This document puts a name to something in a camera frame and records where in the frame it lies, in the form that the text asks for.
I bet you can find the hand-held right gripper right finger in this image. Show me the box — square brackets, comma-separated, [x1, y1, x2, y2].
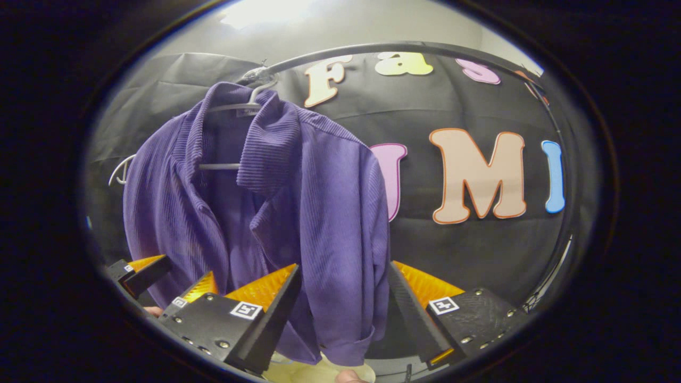
[388, 261, 528, 371]

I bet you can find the black backdrop cloth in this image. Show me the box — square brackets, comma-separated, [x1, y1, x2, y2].
[85, 51, 602, 368]

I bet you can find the white clothes hanger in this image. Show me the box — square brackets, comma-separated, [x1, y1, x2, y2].
[200, 79, 278, 171]
[109, 153, 137, 187]

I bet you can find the clear tape wrap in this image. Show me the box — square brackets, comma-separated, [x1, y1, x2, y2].
[239, 66, 278, 87]

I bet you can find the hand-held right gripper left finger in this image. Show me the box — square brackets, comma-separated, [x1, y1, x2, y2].
[159, 263, 302, 376]

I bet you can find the purple ribbed shirt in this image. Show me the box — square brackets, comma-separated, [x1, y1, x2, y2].
[122, 81, 392, 368]

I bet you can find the beige laundry hamper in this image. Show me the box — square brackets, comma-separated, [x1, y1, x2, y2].
[263, 351, 376, 383]

